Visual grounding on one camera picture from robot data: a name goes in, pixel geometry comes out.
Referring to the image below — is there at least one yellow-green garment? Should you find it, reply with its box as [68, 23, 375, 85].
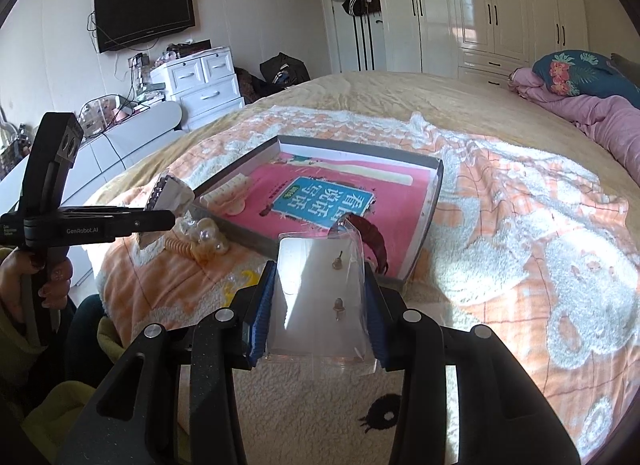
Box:
[0, 315, 126, 448]

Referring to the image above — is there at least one pink duvet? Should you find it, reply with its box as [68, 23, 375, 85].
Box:
[508, 67, 640, 182]

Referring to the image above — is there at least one pink book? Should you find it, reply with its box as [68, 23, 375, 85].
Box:
[215, 151, 437, 277]

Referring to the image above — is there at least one white door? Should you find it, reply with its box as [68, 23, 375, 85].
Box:
[319, 0, 389, 74]

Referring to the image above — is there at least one white glossy wardrobe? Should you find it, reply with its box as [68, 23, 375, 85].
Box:
[371, 0, 592, 92]

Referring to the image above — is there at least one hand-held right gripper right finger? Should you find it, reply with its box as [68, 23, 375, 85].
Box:
[362, 263, 582, 465]

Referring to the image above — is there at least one floral dark blue pillow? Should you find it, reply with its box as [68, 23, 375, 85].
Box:
[532, 50, 640, 109]

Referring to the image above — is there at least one person's left hand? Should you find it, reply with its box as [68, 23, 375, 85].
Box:
[0, 247, 74, 328]

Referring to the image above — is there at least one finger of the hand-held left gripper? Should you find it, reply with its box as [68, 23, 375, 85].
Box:
[60, 204, 146, 214]
[112, 210, 176, 241]

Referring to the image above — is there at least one small square jewelry packet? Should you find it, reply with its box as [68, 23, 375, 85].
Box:
[140, 174, 194, 252]

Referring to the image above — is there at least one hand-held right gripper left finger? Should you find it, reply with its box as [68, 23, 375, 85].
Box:
[77, 260, 279, 465]

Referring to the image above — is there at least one clear storage box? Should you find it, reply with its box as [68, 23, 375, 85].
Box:
[77, 94, 121, 139]

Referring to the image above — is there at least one clear earring bag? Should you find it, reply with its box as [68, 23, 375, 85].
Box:
[264, 226, 382, 377]

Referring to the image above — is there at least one white drawer unit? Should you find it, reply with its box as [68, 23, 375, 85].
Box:
[149, 46, 246, 133]

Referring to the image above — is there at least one black wall television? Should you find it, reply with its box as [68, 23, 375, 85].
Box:
[93, 0, 196, 54]

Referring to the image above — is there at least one dark brown clothes pile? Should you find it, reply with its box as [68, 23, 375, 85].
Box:
[234, 66, 281, 104]

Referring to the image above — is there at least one dark grey pillow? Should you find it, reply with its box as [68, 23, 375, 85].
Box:
[612, 52, 640, 77]

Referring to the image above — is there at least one pearl hair clip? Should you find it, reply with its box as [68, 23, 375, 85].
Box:
[180, 218, 231, 264]

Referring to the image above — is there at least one black duffel bag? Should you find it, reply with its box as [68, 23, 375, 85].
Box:
[258, 52, 311, 86]

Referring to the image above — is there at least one grey shallow box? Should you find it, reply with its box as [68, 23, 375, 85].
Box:
[192, 134, 445, 292]

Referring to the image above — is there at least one white beaded hair clip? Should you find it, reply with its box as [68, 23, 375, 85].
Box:
[200, 174, 251, 207]

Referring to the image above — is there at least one white low tv cabinet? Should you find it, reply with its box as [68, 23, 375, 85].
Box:
[0, 100, 185, 227]

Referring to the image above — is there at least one beige bedspread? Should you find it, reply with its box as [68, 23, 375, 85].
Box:
[82, 70, 631, 211]

